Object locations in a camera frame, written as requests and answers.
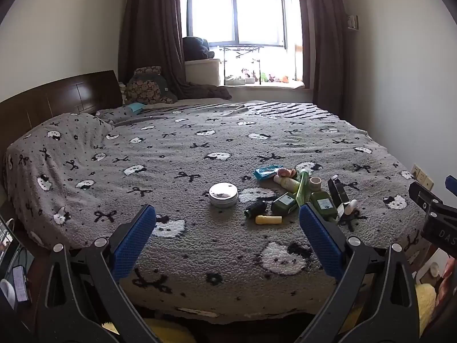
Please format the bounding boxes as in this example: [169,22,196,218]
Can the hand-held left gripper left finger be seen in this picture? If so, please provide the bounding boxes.
[37,204,161,343]

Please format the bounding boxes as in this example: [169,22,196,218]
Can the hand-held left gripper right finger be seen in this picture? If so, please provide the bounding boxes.
[296,203,422,343]

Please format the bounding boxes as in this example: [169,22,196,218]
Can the dark green bottle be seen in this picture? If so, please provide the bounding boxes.
[310,191,338,220]
[270,192,298,216]

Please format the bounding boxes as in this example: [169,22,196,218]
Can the small white tube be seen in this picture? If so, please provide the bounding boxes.
[339,199,358,219]

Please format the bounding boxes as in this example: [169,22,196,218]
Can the black box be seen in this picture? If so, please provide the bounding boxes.
[327,175,350,208]

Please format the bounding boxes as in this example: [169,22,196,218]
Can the green tube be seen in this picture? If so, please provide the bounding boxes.
[296,171,310,208]

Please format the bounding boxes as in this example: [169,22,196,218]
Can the small black bottle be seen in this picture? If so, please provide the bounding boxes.
[244,200,268,218]

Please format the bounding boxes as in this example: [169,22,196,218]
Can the round metal tin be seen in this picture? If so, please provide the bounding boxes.
[208,182,239,208]

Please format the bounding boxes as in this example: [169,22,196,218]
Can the white box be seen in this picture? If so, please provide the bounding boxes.
[416,248,451,287]

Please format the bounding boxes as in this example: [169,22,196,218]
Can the cream plastic bottle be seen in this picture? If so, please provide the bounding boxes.
[274,174,301,193]

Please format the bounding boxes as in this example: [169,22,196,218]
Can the blue wipes packet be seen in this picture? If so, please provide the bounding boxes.
[253,164,284,182]

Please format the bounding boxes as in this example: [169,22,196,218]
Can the grey cat print blanket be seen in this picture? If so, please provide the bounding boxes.
[3,101,429,324]

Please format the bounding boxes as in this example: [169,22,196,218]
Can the smartphone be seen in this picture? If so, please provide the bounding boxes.
[11,265,33,305]

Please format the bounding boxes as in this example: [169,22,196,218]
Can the tablet screen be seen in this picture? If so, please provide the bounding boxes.
[0,214,18,268]

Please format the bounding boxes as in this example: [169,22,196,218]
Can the white cup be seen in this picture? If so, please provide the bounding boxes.
[0,279,17,308]

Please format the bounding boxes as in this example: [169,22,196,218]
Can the striped bed sheet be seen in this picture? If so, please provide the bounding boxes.
[136,100,340,120]

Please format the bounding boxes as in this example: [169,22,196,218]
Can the brown patterned pillow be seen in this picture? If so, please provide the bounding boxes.
[125,66,178,105]

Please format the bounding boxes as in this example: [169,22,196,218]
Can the dark wooden headboard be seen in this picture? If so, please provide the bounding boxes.
[0,71,124,186]

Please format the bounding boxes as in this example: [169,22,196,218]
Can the row of small figurines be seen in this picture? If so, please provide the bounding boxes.
[225,67,298,83]

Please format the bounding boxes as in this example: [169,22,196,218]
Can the dark brown curtain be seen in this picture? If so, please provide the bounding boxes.
[294,0,352,115]
[118,0,232,101]

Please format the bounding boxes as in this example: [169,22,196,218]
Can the white cabinet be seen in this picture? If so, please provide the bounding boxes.
[185,59,221,87]

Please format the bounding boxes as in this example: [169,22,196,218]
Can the dark cloth pile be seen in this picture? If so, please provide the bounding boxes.
[182,37,215,61]

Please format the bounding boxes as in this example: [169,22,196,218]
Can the window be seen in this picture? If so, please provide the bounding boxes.
[180,0,304,49]

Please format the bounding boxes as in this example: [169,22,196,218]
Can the wall socket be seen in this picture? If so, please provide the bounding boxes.
[411,164,435,191]

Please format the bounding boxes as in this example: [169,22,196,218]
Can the black wire drying rack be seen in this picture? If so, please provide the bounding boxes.
[219,45,263,84]

